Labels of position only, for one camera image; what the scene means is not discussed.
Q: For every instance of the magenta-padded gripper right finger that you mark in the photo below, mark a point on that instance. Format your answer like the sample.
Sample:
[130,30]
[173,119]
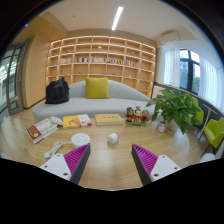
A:
[161,166]

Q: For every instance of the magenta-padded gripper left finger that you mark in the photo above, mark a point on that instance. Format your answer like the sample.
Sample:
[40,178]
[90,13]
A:
[58,166]

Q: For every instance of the round white power strip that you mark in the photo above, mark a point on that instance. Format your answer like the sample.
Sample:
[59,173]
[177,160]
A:
[80,140]

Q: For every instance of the small red and white can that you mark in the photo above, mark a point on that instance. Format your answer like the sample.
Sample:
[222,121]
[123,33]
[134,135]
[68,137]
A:
[161,127]

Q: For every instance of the red and white book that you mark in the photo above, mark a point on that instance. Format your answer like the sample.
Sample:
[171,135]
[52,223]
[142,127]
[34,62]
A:
[41,130]

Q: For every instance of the small patterned pouch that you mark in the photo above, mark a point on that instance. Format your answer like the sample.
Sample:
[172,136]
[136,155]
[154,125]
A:
[56,120]

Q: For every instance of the yellow and white book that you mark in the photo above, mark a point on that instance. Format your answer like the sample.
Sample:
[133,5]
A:
[76,121]

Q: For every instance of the colourful figurine group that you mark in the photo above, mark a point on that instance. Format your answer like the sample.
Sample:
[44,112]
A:
[137,116]

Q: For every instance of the green potted plant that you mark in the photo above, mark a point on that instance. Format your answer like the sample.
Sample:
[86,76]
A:
[175,106]

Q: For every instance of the green chair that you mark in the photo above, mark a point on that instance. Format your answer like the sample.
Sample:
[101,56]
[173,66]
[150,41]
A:
[199,111]
[215,131]

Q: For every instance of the grey curved sofa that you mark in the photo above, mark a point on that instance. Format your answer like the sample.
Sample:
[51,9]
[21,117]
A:
[93,106]

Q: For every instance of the flat yellow book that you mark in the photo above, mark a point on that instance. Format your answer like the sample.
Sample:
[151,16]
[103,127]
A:
[109,119]

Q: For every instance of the black backpack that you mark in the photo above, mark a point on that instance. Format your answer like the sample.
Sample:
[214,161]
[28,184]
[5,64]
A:
[57,91]

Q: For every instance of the white radiator cover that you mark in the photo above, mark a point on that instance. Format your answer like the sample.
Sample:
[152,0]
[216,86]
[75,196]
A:
[157,90]

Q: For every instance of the yellow cushion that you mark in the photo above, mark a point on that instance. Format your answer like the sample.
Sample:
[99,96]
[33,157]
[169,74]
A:
[97,88]

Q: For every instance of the white sheer curtain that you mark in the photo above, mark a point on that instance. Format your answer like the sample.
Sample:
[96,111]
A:
[171,68]
[211,85]

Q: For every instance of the grey glass door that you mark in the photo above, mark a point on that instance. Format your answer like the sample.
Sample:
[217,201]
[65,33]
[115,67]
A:
[15,78]

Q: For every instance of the dark-framed window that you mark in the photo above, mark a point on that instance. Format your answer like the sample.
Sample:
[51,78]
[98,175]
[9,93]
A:
[190,71]

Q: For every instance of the wooden shelf unit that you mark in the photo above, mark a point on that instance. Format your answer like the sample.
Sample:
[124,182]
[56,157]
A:
[100,53]

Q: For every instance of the white air conditioner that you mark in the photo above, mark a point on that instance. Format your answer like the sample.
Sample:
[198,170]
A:
[170,37]

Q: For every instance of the long ceiling light strip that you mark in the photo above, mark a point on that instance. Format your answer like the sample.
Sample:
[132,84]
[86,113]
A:
[117,18]

